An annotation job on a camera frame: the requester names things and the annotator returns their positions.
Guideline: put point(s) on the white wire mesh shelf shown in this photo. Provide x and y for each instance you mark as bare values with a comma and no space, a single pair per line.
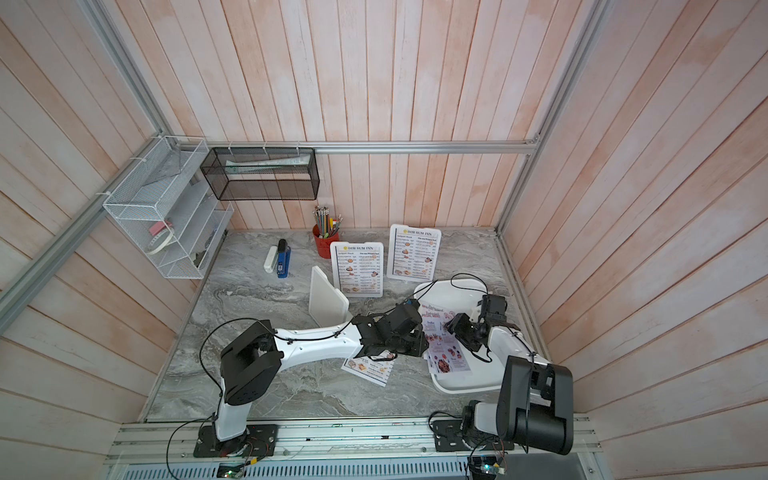
165,183

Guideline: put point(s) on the special menu sheet top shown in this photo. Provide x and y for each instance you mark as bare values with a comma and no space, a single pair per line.
444,354

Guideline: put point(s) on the pencils and pens bundle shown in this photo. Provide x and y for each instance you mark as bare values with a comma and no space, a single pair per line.
327,226

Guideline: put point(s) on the Dim Sum Inn menu front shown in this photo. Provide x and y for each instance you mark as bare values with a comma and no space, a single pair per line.
376,370

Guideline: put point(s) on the pink tape roll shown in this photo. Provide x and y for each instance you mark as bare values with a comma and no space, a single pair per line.
158,227

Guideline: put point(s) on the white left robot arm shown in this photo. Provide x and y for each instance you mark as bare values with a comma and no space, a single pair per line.
250,362

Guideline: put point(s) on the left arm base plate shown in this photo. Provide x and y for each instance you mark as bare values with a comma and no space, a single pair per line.
258,441

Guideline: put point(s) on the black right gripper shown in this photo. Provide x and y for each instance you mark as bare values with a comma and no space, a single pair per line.
458,325

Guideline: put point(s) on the white tape roll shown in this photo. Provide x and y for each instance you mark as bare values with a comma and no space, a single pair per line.
160,241

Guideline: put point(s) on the white menu holder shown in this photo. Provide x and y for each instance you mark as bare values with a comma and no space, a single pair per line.
414,252
328,306
357,269

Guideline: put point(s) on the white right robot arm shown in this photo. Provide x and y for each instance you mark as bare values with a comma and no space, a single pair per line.
535,406

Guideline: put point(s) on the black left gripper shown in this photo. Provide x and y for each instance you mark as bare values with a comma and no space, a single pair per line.
418,348

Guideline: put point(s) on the black mesh basket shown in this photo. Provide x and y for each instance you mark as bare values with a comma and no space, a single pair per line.
262,173

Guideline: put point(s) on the aluminium front rail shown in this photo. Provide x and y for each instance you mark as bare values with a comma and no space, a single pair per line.
367,448

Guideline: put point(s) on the white plastic tray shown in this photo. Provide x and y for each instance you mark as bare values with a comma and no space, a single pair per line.
488,365

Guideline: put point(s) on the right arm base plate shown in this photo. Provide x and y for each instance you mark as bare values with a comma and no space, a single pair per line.
450,435

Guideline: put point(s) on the blue stapler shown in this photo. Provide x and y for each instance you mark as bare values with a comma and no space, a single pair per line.
283,258

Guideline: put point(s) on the red metal pen cup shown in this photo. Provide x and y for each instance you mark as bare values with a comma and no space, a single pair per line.
323,244

